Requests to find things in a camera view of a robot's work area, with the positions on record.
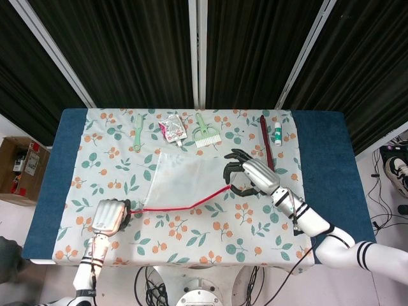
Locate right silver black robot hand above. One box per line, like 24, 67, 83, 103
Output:
222, 148, 281, 197

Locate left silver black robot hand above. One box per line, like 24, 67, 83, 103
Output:
91, 198, 133, 238

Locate clear zip pouch red zipper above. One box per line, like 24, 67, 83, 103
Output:
129, 151, 235, 215

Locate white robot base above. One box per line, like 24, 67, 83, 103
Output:
157, 264, 253, 306

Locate long dark red stick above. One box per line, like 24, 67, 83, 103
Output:
259, 115, 278, 175

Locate white green glue stick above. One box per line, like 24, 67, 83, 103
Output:
273, 120, 284, 147

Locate blue table cover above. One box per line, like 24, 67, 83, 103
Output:
21, 108, 377, 265

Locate green brush white bristles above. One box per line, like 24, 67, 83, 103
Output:
193, 112, 222, 149

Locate floral print tablecloth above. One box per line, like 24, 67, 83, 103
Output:
52, 108, 316, 275

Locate green plastic comb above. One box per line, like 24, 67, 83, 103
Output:
131, 114, 146, 152

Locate brown cardboard box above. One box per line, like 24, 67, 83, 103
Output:
0, 136, 51, 207

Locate silver foil spout pouch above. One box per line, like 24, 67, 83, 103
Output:
158, 114, 187, 147

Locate black pleated curtain panel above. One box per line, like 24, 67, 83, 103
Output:
0, 0, 87, 147
27, 0, 196, 110
205, 0, 320, 110
282, 0, 408, 157

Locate black white sneaker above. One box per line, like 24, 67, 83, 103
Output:
384, 156, 408, 197

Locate black cable bundle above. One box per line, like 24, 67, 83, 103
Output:
247, 266, 267, 306
133, 265, 170, 306

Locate black floor cables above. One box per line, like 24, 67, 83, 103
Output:
369, 135, 408, 230

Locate white frame post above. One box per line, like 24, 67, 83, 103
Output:
8, 0, 97, 109
187, 0, 208, 109
274, 0, 339, 110

